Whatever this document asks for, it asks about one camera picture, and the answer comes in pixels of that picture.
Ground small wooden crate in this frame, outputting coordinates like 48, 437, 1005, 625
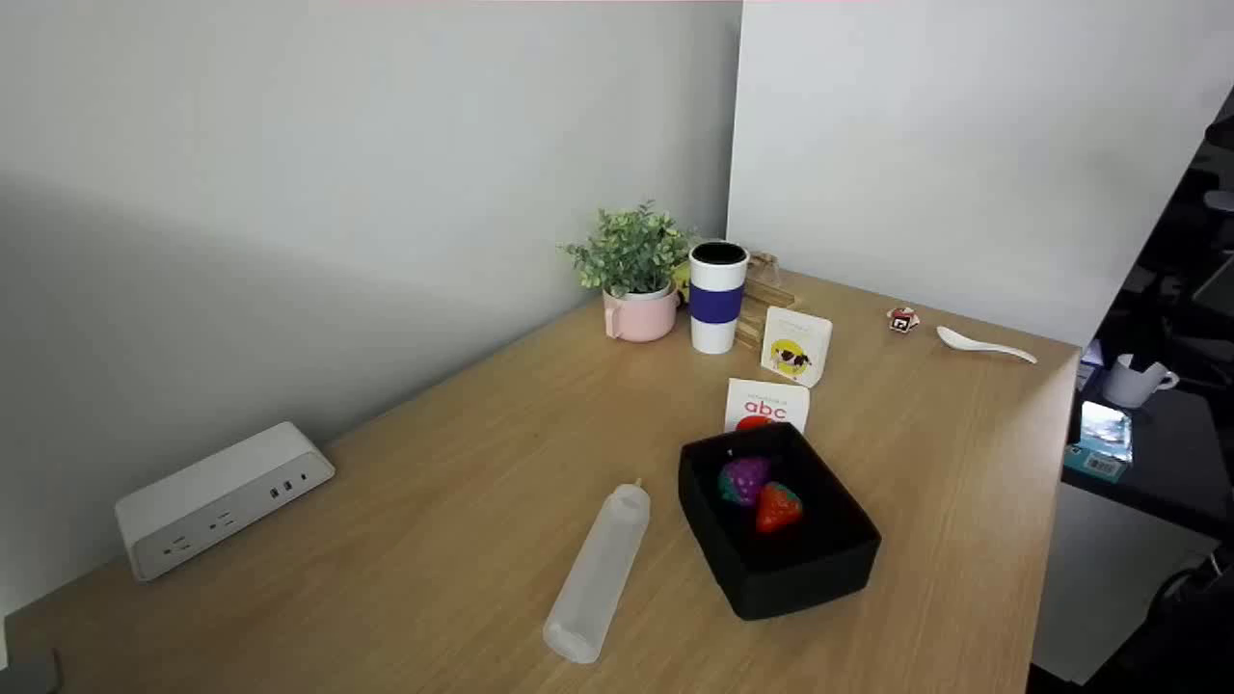
735, 252, 800, 344

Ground white power strip box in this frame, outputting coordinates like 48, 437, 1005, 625
111, 418, 338, 585

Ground white mug with handle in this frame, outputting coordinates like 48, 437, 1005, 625
1099, 350, 1182, 412

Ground purple toy grapes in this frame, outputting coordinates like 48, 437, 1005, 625
713, 450, 775, 509

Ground white yellow emoji card stack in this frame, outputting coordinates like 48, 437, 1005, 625
755, 305, 836, 390

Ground dark side table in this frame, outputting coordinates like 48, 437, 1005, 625
1061, 372, 1234, 545

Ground white plastic spoon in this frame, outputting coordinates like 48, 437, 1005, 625
931, 321, 1042, 372

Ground green plant pink pot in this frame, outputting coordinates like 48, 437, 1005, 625
563, 201, 692, 348

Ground white cup blue sleeve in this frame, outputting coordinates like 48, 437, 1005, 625
686, 240, 753, 359

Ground black rectangular box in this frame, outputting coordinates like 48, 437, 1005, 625
676, 422, 885, 625

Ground black office chair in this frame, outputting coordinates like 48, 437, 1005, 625
1082, 545, 1234, 694

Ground red toy strawberry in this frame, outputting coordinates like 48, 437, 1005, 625
753, 477, 808, 539

